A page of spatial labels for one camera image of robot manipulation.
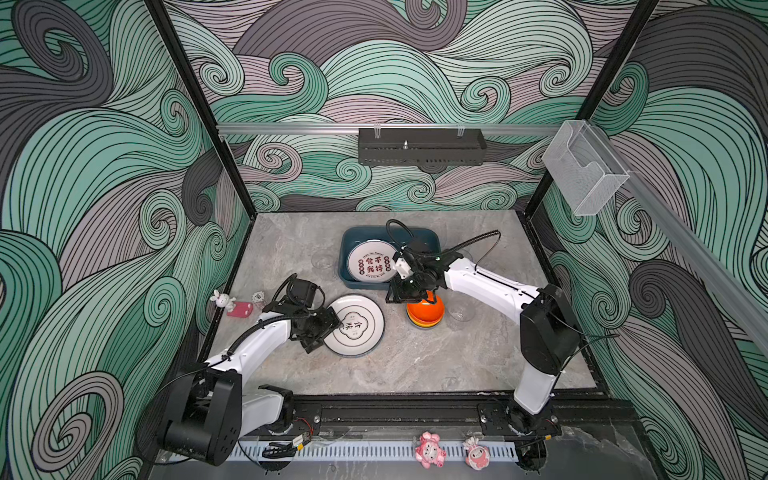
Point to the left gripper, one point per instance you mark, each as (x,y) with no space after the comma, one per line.
(329,321)

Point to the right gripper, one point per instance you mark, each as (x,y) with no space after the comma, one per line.
(397,293)

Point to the white plate red characters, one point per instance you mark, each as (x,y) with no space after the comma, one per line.
(372,261)

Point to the white plate teal line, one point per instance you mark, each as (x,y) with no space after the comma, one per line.
(361,327)

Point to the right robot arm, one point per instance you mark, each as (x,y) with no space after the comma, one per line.
(548,332)

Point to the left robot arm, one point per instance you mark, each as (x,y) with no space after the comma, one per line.
(207,414)

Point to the teal plastic bin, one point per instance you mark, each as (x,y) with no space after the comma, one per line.
(359,234)

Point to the clear glass left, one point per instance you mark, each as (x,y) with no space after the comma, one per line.
(324,264)

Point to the orange top bowl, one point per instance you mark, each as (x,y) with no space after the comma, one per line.
(429,310)

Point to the clear glass right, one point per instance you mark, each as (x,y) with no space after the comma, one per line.
(465,254)

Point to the yellow middle bowl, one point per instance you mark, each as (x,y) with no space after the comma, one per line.
(414,321)

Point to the clear glass near bowls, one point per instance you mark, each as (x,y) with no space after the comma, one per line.
(460,314)

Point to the pink tag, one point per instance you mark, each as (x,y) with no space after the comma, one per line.
(239,309)

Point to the white rabbit figurine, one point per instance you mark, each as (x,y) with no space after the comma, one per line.
(222,300)

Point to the pink flower toy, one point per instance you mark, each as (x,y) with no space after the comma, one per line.
(429,452)

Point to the pink white doll toy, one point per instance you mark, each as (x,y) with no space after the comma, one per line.
(477,456)

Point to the aluminium rail back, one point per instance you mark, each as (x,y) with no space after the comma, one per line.
(333,128)

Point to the aluminium rail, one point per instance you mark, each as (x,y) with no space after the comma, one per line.
(717,222)
(333,128)

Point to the white slotted cable duct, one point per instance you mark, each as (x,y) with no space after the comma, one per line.
(362,451)

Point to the clear acrylic wall holder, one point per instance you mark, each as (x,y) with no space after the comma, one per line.
(585,167)

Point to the aluminium rail right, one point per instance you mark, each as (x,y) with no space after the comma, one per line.
(717,222)

